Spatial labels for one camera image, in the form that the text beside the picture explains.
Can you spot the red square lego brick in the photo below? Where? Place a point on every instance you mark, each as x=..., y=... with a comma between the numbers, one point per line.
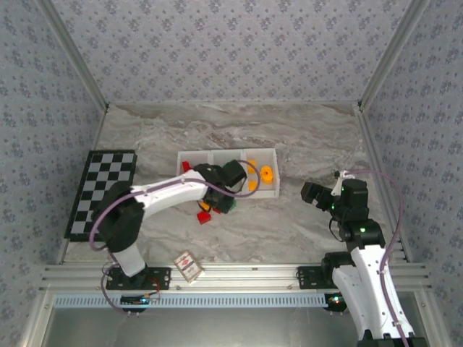
x=203, y=218

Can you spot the orange round lego piece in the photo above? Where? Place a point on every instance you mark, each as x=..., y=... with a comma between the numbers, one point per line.
x=267, y=178

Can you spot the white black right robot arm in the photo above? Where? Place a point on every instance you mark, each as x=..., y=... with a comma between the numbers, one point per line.
x=369, y=282

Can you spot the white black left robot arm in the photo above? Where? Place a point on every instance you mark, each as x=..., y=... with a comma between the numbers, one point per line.
x=166, y=193

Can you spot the long orange lego brick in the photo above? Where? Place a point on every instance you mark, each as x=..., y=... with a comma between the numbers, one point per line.
x=204, y=206

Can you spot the white three-compartment container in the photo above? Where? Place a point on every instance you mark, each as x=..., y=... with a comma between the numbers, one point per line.
x=217, y=157

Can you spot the playing card box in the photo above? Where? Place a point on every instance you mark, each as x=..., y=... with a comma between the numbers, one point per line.
x=188, y=266

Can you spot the small circuit board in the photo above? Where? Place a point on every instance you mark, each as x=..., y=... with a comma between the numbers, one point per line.
x=338, y=300
x=139, y=300

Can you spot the black grey chessboard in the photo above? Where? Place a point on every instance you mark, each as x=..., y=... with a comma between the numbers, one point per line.
x=105, y=170

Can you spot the aluminium side rail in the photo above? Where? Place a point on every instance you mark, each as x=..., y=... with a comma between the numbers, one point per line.
x=97, y=137
x=372, y=144

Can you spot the aluminium front rail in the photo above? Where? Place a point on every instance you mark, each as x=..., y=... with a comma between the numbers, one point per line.
x=235, y=276

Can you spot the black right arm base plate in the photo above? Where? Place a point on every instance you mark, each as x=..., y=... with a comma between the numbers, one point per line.
x=307, y=277

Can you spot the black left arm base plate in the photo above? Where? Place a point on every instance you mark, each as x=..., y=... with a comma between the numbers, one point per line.
x=159, y=278

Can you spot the aluminium frame post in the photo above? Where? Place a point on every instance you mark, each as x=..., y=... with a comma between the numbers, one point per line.
x=81, y=63
x=390, y=54

